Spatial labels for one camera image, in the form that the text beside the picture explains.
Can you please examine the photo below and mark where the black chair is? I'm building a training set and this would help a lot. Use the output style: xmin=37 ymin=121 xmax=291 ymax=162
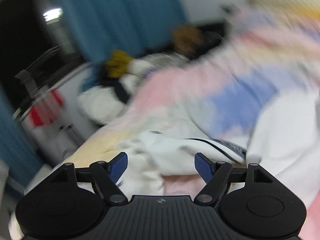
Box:
xmin=195 ymin=22 xmax=233 ymax=48

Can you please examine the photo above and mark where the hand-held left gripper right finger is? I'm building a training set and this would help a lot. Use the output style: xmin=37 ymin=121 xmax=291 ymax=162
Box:
xmin=194 ymin=152 xmax=274 ymax=206

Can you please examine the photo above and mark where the white garment with black trim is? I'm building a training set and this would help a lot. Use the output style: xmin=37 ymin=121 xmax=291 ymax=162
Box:
xmin=120 ymin=87 xmax=320 ymax=208

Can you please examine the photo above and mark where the brown paper bag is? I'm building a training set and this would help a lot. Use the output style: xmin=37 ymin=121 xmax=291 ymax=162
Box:
xmin=172 ymin=26 xmax=203 ymax=53

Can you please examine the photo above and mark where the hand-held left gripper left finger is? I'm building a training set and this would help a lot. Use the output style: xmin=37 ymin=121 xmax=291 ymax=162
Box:
xmin=49 ymin=152 xmax=129 ymax=205

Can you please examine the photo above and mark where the garment steamer stand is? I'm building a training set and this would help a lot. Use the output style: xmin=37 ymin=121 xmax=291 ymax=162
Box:
xmin=12 ymin=80 xmax=76 ymax=156

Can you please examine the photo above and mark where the pastel tie-dye bed sheet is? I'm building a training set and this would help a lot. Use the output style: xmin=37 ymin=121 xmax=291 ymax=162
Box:
xmin=25 ymin=0 xmax=320 ymax=240

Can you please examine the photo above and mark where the outdoor drying rack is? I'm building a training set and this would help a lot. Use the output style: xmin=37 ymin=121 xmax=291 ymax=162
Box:
xmin=14 ymin=47 xmax=61 ymax=98

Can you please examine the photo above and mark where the dark window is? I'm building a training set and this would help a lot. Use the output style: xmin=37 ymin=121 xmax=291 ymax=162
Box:
xmin=0 ymin=0 xmax=86 ymax=101

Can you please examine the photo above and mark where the mustard yellow garment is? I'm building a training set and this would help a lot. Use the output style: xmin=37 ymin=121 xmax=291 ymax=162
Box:
xmin=105 ymin=50 xmax=135 ymax=78

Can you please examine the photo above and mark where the red garment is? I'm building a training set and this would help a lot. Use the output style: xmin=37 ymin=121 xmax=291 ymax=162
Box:
xmin=28 ymin=91 xmax=63 ymax=128

